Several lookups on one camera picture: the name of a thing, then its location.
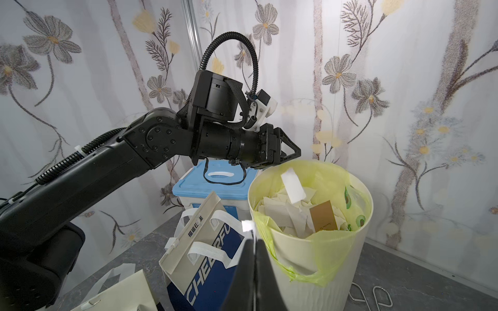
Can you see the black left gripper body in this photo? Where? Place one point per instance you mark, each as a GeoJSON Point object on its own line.
{"type": "Point", "coordinates": [269, 146]}

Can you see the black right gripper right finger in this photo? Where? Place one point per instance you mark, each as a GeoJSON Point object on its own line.
{"type": "Point", "coordinates": [267, 295]}

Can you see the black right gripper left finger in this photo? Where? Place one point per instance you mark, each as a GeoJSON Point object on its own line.
{"type": "Point", "coordinates": [241, 293]}

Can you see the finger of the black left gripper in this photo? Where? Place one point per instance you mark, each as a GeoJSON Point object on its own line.
{"type": "Point", "coordinates": [287, 145]}
{"type": "Point", "coordinates": [280, 157]}

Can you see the navy takeout bag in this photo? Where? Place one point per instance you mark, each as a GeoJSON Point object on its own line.
{"type": "Point", "coordinates": [201, 258]}

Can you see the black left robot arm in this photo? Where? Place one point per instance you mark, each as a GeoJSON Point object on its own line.
{"type": "Point", "coordinates": [39, 242]}

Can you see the white box with blue lid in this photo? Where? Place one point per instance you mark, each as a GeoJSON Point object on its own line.
{"type": "Point", "coordinates": [229, 183]}

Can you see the white round trash bin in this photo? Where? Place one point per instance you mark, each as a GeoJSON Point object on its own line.
{"type": "Point", "coordinates": [306, 296]}

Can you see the brown cardboard piece in bin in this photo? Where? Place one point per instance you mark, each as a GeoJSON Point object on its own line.
{"type": "Point", "coordinates": [323, 217]}

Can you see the yellow-green bin liner bag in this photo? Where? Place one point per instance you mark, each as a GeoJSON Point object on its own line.
{"type": "Point", "coordinates": [307, 217]}

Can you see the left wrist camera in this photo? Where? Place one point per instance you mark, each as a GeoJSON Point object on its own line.
{"type": "Point", "coordinates": [262, 107]}

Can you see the navy bag with white handles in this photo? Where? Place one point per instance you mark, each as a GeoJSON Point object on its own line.
{"type": "Point", "coordinates": [121, 288]}

